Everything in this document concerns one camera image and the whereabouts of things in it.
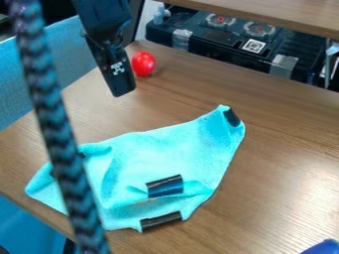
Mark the cyan cloth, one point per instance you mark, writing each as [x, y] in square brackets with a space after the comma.
[167, 152]

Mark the red toy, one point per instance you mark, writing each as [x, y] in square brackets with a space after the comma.
[143, 64]

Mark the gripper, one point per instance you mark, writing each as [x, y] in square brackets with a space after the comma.
[102, 32]

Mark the blue object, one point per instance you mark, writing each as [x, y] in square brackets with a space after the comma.
[323, 248]

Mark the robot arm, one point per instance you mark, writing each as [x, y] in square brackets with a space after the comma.
[99, 11]

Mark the black equipment case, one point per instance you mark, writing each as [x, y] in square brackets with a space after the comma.
[229, 39]

